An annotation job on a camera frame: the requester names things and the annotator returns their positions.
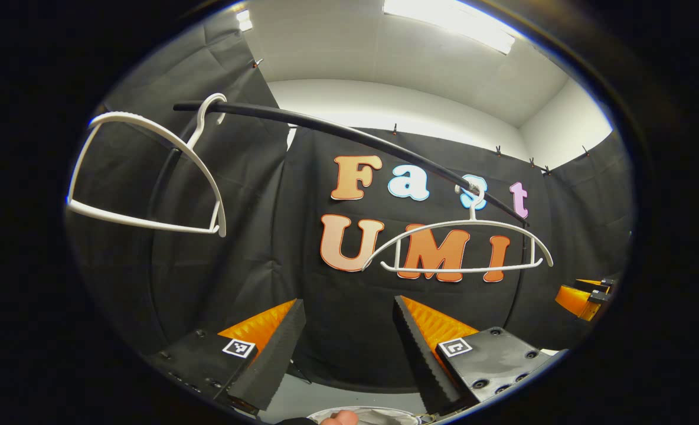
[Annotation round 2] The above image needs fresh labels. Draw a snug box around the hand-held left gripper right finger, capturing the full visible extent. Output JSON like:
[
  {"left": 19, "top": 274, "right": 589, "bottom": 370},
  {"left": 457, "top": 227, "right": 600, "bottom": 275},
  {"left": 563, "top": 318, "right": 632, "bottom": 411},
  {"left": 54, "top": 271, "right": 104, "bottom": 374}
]
[{"left": 393, "top": 295, "right": 566, "bottom": 416}]

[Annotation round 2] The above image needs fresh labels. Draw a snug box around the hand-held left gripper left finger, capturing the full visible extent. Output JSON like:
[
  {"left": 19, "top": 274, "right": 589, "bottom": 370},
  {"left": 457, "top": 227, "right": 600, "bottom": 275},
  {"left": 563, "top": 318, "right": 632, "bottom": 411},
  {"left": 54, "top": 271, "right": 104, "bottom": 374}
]
[{"left": 143, "top": 298, "right": 306, "bottom": 417}]

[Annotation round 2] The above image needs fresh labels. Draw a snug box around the white laundry hamper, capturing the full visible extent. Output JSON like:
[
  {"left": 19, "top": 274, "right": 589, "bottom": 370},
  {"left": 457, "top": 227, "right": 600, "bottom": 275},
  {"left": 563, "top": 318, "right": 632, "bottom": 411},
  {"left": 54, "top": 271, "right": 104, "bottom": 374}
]
[{"left": 305, "top": 406, "right": 421, "bottom": 425}]

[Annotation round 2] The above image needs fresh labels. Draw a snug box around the white plastic hanger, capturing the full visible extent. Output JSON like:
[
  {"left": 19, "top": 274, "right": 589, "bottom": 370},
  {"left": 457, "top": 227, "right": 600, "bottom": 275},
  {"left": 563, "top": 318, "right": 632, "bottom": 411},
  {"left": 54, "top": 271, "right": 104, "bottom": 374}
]
[
  {"left": 66, "top": 93, "right": 227, "bottom": 238},
  {"left": 361, "top": 183, "right": 554, "bottom": 275}
]

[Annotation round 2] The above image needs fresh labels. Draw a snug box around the black backdrop cloth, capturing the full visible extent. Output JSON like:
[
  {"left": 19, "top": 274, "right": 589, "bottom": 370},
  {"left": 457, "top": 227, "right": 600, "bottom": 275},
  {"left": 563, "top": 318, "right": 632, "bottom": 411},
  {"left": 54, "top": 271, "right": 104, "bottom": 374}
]
[{"left": 63, "top": 30, "right": 633, "bottom": 393}]

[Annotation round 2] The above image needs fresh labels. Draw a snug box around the long ceiling light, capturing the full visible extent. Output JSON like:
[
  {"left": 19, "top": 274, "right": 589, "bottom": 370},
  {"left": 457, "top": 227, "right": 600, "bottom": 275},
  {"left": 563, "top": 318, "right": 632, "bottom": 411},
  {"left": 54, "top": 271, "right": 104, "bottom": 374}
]
[{"left": 383, "top": 0, "right": 515, "bottom": 55}]

